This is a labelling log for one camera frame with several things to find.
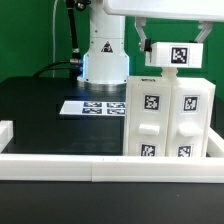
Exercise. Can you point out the white cabinet body box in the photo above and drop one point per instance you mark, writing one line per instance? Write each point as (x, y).
(169, 76)

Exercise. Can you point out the white cabinet door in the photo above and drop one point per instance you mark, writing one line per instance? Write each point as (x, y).
(147, 119)
(188, 119)

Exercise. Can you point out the white marker base plate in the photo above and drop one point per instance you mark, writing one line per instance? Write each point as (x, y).
(93, 108)

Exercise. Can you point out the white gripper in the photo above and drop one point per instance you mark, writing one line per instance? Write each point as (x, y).
(195, 10)

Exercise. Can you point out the small white cabinet top block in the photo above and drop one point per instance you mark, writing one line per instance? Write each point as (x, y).
(179, 55)

